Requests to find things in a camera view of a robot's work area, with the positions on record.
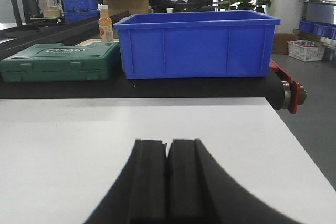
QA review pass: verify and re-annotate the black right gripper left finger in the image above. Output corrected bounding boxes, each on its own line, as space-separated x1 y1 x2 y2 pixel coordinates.
86 140 167 223

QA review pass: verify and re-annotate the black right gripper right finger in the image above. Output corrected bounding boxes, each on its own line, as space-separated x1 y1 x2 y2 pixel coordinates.
167 139 295 223

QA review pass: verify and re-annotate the beige plastic tray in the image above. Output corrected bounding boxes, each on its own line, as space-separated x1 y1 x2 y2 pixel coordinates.
74 39 119 48

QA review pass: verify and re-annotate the large blue plastic bin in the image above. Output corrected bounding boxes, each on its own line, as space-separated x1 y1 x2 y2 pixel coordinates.
114 10 281 79

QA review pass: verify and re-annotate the green SATA tool case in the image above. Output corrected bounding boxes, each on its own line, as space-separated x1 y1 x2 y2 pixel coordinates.
1 42 121 82

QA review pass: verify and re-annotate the small floor cardboard box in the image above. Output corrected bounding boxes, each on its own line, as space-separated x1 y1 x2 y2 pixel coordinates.
272 33 297 55

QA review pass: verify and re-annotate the orange juice bottle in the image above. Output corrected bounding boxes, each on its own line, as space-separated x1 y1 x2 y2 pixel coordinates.
98 4 114 42

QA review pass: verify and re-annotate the white paper cup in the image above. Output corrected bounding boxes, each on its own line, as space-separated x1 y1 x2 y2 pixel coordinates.
166 8 174 13

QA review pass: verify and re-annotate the large cardboard box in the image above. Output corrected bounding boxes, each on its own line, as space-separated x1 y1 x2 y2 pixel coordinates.
103 0 149 16

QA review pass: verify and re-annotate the blue crate on conveyor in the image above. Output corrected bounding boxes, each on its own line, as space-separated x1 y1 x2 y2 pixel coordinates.
62 0 100 23

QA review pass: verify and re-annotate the red conveyor end bracket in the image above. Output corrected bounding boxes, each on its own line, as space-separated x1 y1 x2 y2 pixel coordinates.
270 60 308 114

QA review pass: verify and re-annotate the white wire basket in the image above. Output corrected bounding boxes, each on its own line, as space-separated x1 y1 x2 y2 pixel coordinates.
287 40 325 62

